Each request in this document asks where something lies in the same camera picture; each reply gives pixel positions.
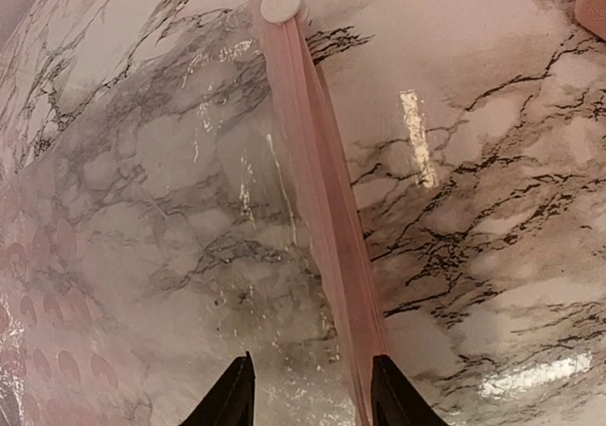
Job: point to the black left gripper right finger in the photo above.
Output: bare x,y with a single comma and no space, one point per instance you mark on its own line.
395,401

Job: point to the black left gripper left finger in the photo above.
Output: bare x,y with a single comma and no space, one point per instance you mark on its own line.
231,400

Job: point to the clear pink zip top bag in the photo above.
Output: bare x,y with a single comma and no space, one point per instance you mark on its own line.
150,231

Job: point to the white round zipper slider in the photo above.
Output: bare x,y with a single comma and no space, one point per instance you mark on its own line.
282,11

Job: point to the pink perforated plastic basket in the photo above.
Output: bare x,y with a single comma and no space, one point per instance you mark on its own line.
591,14

